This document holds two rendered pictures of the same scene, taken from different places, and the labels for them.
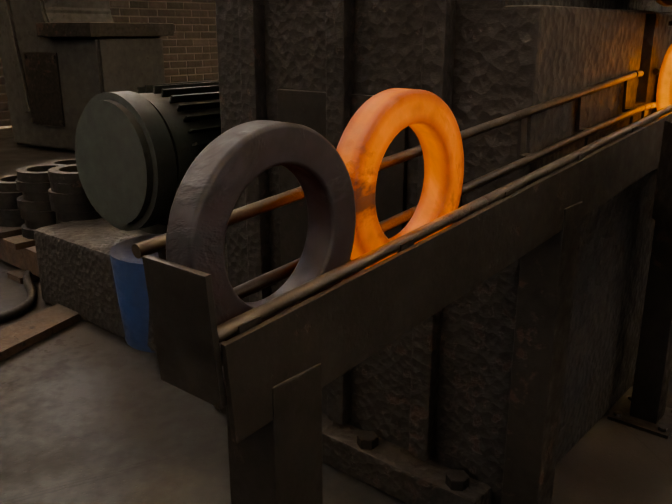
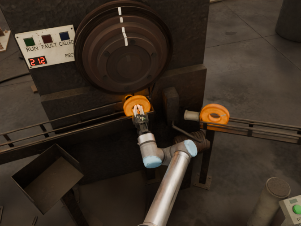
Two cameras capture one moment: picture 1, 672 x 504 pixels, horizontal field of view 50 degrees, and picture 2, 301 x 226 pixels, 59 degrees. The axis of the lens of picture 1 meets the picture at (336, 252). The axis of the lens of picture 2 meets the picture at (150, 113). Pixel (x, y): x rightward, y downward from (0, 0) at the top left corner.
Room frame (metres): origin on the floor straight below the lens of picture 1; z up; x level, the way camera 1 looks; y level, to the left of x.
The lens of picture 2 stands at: (0.59, -1.42, 1.80)
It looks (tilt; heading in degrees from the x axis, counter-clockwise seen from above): 45 degrees down; 38
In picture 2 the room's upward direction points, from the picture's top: 4 degrees counter-clockwise
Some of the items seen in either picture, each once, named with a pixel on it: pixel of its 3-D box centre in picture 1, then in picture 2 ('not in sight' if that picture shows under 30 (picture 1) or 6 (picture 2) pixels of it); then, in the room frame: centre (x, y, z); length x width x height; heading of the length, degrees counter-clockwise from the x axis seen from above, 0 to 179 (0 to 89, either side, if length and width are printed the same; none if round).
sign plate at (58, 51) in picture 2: not in sight; (50, 47); (1.21, -0.35, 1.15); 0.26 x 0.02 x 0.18; 140
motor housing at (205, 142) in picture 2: not in sight; (190, 161); (1.57, -0.97, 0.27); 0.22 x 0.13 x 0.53; 140
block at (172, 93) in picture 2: not in sight; (170, 106); (1.59, -0.79, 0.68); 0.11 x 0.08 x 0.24; 50
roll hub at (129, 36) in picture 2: not in sight; (128, 63); (1.34, -0.72, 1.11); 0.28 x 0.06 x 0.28; 140
